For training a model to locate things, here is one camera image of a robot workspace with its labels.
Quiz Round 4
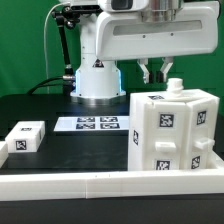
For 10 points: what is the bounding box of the white cabinet door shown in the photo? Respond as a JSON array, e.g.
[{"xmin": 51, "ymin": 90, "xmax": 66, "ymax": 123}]
[
  {"xmin": 144, "ymin": 102, "xmax": 186, "ymax": 170},
  {"xmin": 180, "ymin": 97, "xmax": 219, "ymax": 170}
]

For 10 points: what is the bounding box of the white obstacle fence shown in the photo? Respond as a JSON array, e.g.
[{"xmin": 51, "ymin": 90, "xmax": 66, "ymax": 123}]
[{"xmin": 0, "ymin": 140, "xmax": 224, "ymax": 202}]

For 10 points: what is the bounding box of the white cable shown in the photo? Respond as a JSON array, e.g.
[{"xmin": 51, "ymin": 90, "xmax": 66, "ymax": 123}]
[{"xmin": 43, "ymin": 2, "xmax": 72, "ymax": 95}]

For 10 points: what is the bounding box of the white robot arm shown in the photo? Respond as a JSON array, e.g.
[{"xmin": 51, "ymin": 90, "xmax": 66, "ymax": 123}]
[{"xmin": 59, "ymin": 0, "xmax": 221, "ymax": 104}]

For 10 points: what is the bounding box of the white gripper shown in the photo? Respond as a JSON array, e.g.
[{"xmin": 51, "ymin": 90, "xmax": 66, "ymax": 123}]
[{"xmin": 95, "ymin": 0, "xmax": 220, "ymax": 84}]

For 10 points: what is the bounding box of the white cabinet body box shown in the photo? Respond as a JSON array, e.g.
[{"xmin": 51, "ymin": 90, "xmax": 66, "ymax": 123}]
[{"xmin": 128, "ymin": 78, "xmax": 216, "ymax": 171}]

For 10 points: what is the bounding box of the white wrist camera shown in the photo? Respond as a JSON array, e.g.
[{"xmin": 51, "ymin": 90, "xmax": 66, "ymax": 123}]
[{"xmin": 98, "ymin": 0, "xmax": 149, "ymax": 12}]

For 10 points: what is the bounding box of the black cable bundle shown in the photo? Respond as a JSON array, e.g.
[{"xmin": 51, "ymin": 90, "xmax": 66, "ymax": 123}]
[{"xmin": 27, "ymin": 75, "xmax": 68, "ymax": 96}]

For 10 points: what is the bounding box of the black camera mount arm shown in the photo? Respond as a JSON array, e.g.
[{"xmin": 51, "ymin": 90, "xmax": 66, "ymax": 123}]
[{"xmin": 52, "ymin": 5, "xmax": 101, "ymax": 96}]

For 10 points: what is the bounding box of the white marker base sheet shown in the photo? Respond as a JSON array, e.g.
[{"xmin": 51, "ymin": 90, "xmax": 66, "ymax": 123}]
[{"xmin": 54, "ymin": 116, "xmax": 129, "ymax": 132}]

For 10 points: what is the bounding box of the white cabinet top block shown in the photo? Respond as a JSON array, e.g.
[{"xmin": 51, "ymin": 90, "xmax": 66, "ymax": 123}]
[{"xmin": 5, "ymin": 121, "xmax": 45, "ymax": 153}]

